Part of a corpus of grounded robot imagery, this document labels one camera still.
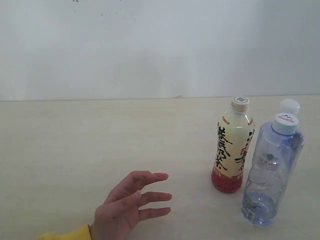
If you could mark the person's open hand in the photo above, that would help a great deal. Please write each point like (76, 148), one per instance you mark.
(120, 212)

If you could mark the blue tinted clear water bottle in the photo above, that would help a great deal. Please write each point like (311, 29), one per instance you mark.
(277, 150)

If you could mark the yellow sleeve forearm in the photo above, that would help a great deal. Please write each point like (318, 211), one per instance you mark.
(82, 233)

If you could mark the yellow tea bottle red base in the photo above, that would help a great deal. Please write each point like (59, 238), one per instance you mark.
(235, 131)

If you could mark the clear water bottle white cap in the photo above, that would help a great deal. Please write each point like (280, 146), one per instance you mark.
(289, 106)

